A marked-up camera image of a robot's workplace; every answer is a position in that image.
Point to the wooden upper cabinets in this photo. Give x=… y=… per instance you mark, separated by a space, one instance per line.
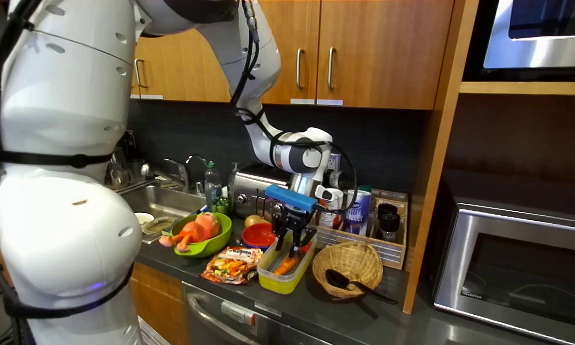
x=383 y=54

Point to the chrome faucet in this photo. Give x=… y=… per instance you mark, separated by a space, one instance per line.
x=174 y=173

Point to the black plastic spoon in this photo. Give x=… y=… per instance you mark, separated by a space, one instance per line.
x=337 y=278

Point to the purple white canister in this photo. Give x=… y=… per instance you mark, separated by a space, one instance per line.
x=358 y=215

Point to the silver toaster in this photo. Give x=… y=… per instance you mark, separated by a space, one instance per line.
x=249 y=184

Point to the instant noodle packet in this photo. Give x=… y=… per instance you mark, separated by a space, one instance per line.
x=233 y=265

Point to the stainless microwave oven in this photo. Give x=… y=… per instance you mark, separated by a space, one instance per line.
x=507 y=253

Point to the wooden crate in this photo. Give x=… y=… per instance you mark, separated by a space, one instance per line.
x=373 y=217

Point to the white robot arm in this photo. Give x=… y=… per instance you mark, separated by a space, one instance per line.
x=68 y=242

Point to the stainless steel sink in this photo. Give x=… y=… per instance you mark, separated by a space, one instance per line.
x=160 y=207

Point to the woven wicker basket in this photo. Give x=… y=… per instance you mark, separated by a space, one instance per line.
x=354 y=259

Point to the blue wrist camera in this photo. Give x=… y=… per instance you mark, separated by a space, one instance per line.
x=298 y=202

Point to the green bowl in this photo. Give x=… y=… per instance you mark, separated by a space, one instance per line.
x=208 y=246

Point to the orange plush toy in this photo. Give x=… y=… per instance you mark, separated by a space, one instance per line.
x=204 y=227

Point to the white red canister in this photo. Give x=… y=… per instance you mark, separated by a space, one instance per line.
x=331 y=204

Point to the clear yellow plastic container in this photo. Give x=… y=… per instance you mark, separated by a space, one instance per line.
x=272 y=259

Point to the black jar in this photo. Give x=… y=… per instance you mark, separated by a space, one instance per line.
x=388 y=221

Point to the orange toy carrot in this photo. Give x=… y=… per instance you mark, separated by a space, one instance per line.
x=287 y=265

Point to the upper microwave oven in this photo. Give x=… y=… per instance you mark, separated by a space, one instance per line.
x=523 y=41

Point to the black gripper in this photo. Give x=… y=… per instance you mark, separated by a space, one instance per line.
x=285 y=221

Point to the yellow potato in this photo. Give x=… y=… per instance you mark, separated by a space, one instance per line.
x=254 y=219

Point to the stainless dishwasher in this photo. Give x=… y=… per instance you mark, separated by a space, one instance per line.
x=218 y=321

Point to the red bowl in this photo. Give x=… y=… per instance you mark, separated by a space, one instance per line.
x=260 y=236

